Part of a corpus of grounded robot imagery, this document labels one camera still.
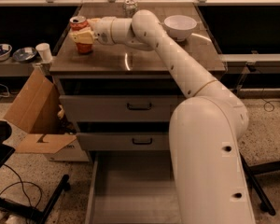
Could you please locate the drawer with handle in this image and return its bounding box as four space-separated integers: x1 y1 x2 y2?
77 133 169 151
60 95 184 122

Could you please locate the middle drawer with handle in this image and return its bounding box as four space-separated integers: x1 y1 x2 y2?
77 133 169 151

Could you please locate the black stand leg right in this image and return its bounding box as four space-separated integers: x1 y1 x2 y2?
240 155 280 216

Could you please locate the orange coke can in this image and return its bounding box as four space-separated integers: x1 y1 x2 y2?
69 16 93 54

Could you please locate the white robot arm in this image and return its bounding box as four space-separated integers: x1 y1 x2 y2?
70 10 256 224

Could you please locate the black stand leg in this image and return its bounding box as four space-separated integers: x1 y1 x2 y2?
240 155 280 216
0 175 71 224

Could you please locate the top drawer with handle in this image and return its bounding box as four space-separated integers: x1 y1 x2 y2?
60 95 184 122

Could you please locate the black stand leg left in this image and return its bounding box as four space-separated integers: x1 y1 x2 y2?
0 175 71 224

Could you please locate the black cable on floor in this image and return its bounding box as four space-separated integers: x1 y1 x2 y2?
0 154 44 210

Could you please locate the white green soda can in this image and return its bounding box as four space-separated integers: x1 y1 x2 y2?
123 0 138 18

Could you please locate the open bottom drawer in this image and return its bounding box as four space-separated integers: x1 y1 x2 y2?
85 151 180 224

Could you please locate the brown cardboard box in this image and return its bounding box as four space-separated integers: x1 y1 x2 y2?
4 69 89 161

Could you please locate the blue patterned bowl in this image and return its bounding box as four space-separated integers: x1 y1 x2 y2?
12 47 37 63

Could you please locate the white paper cup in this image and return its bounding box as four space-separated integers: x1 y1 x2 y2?
35 43 53 63

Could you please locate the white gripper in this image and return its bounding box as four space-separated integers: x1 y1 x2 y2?
69 17 115 45

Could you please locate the grey drawer cabinet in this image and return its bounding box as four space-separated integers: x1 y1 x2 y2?
49 2 227 154

